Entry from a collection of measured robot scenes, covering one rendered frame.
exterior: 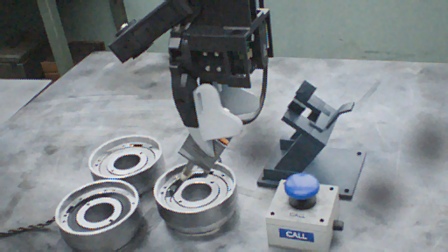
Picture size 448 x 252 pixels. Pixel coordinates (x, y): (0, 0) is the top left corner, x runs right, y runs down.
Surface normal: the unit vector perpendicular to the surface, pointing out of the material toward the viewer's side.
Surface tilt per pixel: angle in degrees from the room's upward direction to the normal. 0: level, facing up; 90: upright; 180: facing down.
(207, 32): 0
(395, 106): 0
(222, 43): 90
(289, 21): 90
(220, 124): 88
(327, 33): 90
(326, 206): 0
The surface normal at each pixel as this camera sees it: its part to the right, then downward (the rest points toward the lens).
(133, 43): -0.34, 0.55
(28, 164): -0.13, -0.85
